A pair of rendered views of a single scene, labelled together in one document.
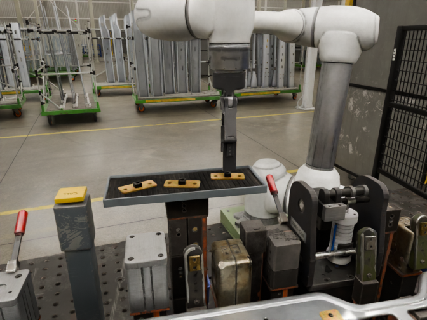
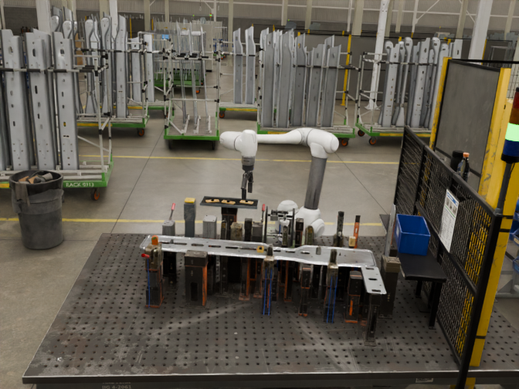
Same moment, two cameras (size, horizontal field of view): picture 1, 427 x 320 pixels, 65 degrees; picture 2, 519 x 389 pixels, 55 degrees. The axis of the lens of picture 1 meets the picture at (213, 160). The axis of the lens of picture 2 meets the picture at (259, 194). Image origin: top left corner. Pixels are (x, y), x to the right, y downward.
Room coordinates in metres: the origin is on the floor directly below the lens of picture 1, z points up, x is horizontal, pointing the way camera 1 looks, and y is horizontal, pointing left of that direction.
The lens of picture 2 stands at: (-2.12, -0.88, 2.28)
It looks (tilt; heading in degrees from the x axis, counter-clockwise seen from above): 19 degrees down; 15
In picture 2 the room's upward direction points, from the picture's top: 3 degrees clockwise
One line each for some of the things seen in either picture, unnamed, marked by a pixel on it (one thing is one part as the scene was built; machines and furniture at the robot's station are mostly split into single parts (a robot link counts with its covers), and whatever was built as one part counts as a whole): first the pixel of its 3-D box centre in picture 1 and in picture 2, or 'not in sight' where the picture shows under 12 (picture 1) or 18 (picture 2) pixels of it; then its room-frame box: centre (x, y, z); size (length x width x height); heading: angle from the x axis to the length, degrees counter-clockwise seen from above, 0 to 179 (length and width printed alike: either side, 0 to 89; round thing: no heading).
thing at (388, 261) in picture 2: not in sight; (388, 288); (0.48, -0.98, 0.88); 0.08 x 0.08 x 0.36; 12
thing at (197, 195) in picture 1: (185, 183); (229, 202); (0.74, 0.07, 1.16); 0.37 x 0.14 x 0.02; 102
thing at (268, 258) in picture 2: not in sight; (267, 284); (0.30, -0.32, 0.87); 0.12 x 0.09 x 0.35; 12
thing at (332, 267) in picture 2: not in sight; (330, 292); (0.34, -0.67, 0.87); 0.12 x 0.09 x 0.35; 12
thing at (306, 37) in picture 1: (298, 26); (305, 136); (1.27, -0.30, 1.52); 0.18 x 0.14 x 0.13; 153
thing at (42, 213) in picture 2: not in sight; (39, 209); (1.82, 2.45, 0.36); 0.54 x 0.50 x 0.73; 20
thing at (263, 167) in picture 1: (267, 186); (287, 215); (1.24, -0.22, 0.92); 0.18 x 0.16 x 0.22; 63
